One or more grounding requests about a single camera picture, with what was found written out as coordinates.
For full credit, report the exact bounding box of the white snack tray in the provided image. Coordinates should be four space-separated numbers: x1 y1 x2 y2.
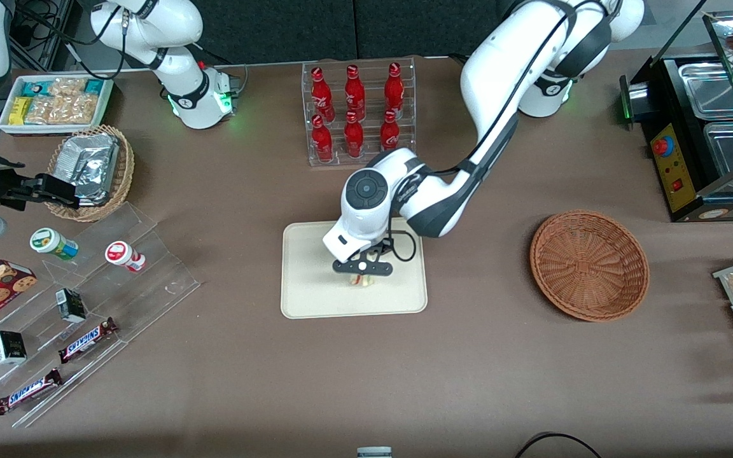
0 74 115 136

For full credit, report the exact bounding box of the green lid yogurt cup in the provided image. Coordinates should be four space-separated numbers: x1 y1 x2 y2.
29 227 80 262

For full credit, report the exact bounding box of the brown wicker basket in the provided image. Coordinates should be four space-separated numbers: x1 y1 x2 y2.
529 210 650 323

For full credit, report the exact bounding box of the cream plastic serving tray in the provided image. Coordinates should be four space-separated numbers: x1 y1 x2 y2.
281 217 428 319

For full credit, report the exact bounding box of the light wicker basket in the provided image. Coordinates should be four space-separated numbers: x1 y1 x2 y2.
45 125 135 222

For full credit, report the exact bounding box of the snickers chocolate bar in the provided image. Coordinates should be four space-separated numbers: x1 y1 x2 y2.
0 368 64 416
58 317 120 364

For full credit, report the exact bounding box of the small black carton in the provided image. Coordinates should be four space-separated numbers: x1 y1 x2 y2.
0 330 28 366
55 288 88 324

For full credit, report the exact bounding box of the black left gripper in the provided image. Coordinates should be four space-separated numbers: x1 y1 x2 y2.
332 245 394 284

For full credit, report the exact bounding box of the red lid yogurt cup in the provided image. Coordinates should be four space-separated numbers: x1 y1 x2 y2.
104 240 147 274

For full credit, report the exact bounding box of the red cola bottle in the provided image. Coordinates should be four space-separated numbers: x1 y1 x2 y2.
384 62 406 119
379 109 401 153
311 114 335 163
344 64 367 121
311 67 336 123
343 111 365 159

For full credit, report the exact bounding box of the yellow snack packet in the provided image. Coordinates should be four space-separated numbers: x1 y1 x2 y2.
10 97 34 125

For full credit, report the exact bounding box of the clear acrylic stepped display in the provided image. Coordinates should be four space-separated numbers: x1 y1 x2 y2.
0 202 202 429

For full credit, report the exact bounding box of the silver foil packet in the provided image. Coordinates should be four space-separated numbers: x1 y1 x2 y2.
55 134 120 206

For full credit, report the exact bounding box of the clear cracker packet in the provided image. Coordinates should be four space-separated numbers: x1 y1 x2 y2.
47 77 87 97
25 94 99 125

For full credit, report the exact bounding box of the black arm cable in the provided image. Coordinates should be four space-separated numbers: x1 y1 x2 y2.
373 0 603 263
9 0 127 81

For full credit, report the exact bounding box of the black table cable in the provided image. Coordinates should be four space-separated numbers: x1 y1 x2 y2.
513 432 603 458

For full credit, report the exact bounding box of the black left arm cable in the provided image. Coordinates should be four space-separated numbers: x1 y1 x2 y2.
373 0 603 263

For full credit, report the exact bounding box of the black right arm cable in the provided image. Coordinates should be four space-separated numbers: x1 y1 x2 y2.
9 0 127 81

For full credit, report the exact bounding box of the black food warmer case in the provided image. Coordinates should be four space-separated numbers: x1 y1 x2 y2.
619 10 733 223

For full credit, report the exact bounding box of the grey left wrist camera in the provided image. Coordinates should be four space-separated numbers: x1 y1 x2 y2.
323 219 375 263

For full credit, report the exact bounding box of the clear acrylic bottle rack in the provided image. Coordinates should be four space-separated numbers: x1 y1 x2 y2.
302 57 417 168

